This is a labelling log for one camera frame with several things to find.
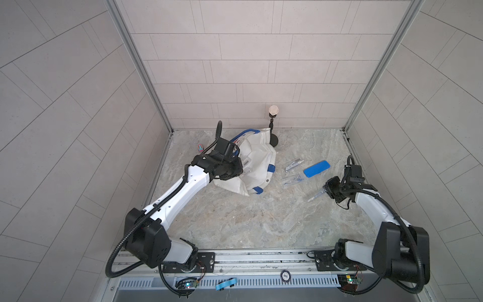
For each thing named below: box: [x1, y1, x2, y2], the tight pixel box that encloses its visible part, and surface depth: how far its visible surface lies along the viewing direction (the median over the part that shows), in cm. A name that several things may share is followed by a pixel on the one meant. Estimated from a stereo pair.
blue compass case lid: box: [303, 160, 331, 178], surface depth 101 cm
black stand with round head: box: [268, 105, 280, 148], surface depth 101 cm
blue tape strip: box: [215, 277, 239, 291], surface depth 67 cm
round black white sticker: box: [280, 269, 292, 283], surface depth 70 cm
